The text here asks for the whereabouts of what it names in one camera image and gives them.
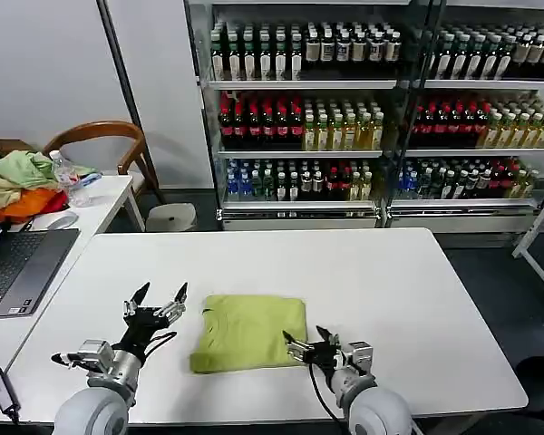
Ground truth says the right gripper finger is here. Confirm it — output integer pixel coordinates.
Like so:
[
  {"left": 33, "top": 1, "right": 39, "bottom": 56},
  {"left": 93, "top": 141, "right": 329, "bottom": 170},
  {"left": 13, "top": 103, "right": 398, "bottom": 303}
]
[
  {"left": 282, "top": 331, "right": 313, "bottom": 363},
  {"left": 315, "top": 324, "right": 342, "bottom": 351}
]

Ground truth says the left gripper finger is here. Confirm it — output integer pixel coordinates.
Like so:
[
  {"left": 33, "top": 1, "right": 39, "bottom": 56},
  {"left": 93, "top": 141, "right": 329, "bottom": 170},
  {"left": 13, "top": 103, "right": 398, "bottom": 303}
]
[
  {"left": 121, "top": 282, "right": 151, "bottom": 322},
  {"left": 155, "top": 282, "right": 189, "bottom": 326}
]

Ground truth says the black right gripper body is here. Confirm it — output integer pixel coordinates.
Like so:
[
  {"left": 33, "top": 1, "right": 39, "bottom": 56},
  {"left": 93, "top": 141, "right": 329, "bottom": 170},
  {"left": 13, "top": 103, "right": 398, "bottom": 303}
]
[{"left": 307, "top": 343, "right": 347, "bottom": 376}]

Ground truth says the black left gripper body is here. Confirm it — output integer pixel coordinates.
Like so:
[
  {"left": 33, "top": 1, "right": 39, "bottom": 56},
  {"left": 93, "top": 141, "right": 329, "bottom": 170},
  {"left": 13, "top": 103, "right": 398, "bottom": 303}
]
[{"left": 116, "top": 306, "right": 170, "bottom": 363}]

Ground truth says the yellow-green t-shirt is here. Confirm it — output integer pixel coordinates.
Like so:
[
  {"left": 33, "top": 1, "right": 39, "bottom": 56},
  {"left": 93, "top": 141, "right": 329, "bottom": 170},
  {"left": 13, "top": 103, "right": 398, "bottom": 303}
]
[{"left": 189, "top": 294, "right": 308, "bottom": 375}]

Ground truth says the white round floor stool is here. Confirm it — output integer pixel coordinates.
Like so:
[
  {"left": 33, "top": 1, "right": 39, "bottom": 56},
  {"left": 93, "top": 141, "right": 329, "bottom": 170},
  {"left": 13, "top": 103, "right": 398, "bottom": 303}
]
[{"left": 145, "top": 202, "right": 198, "bottom": 234}]

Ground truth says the grey computer mouse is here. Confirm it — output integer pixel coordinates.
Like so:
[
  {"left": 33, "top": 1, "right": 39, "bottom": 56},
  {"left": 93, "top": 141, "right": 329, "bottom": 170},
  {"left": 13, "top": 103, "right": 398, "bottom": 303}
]
[{"left": 46, "top": 211, "right": 80, "bottom": 230}]

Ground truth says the dark grey laptop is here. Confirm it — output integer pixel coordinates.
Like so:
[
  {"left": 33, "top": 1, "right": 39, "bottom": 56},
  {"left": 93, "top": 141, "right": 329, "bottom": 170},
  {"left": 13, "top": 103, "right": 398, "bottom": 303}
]
[{"left": 0, "top": 208, "right": 81, "bottom": 318}]

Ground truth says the white side desk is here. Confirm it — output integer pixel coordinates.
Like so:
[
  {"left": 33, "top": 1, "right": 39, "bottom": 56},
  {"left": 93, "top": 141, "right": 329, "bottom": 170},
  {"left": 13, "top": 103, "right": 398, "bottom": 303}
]
[{"left": 0, "top": 174, "right": 147, "bottom": 377}]

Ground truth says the clear plastic water bottle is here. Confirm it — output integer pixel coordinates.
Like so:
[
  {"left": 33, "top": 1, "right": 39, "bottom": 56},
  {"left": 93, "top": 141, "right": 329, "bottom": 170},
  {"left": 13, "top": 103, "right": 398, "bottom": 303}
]
[{"left": 48, "top": 150, "right": 83, "bottom": 208}]

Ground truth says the orange crumpled garment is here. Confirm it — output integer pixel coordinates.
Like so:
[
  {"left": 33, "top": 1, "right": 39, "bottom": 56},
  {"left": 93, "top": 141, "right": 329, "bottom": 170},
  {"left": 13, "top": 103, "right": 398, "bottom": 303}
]
[{"left": 0, "top": 187, "right": 70, "bottom": 224}]

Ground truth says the green crumpled garment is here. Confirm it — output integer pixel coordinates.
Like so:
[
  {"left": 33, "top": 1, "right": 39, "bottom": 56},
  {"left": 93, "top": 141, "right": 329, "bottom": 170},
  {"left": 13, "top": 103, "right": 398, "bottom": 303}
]
[{"left": 0, "top": 150, "right": 58, "bottom": 188}]

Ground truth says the wooden chair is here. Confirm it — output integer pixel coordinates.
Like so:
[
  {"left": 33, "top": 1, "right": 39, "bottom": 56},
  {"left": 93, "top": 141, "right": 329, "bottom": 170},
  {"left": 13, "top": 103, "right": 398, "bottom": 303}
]
[{"left": 41, "top": 121, "right": 149, "bottom": 201}]

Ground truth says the black slanted pole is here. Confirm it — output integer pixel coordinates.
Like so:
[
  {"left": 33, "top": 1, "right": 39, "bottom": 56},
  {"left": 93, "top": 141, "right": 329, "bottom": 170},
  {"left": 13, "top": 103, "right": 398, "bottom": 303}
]
[{"left": 95, "top": 0, "right": 167, "bottom": 206}]

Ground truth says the drinks shelf with bottles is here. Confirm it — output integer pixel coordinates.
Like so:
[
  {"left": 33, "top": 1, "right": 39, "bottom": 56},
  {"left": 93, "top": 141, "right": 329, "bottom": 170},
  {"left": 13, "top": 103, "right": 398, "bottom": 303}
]
[
  {"left": 384, "top": 0, "right": 544, "bottom": 235},
  {"left": 184, "top": 0, "right": 407, "bottom": 230}
]

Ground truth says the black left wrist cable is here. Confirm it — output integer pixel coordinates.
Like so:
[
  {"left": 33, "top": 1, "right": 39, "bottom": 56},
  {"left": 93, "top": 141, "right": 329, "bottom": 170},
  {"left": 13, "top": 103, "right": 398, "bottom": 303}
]
[{"left": 141, "top": 331, "right": 179, "bottom": 364}]

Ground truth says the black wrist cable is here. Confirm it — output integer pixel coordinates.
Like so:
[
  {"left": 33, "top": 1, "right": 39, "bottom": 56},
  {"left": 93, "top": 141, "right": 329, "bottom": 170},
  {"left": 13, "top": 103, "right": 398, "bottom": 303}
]
[
  {"left": 307, "top": 362, "right": 346, "bottom": 426},
  {"left": 141, "top": 331, "right": 179, "bottom": 364}
]

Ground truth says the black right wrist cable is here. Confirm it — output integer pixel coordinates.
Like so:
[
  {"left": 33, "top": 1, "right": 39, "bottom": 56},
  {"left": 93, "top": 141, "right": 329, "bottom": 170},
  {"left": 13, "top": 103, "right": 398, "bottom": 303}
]
[{"left": 307, "top": 362, "right": 346, "bottom": 426}]

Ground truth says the grey adapter with cable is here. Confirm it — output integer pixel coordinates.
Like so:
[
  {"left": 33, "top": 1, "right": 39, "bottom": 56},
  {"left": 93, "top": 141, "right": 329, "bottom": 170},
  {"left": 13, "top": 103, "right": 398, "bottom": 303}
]
[{"left": 0, "top": 352, "right": 23, "bottom": 425}]

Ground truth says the white metal frame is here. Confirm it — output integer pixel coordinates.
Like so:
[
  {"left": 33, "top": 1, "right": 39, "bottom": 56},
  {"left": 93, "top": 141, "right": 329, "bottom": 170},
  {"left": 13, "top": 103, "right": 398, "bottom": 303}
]
[{"left": 511, "top": 180, "right": 544, "bottom": 304}]

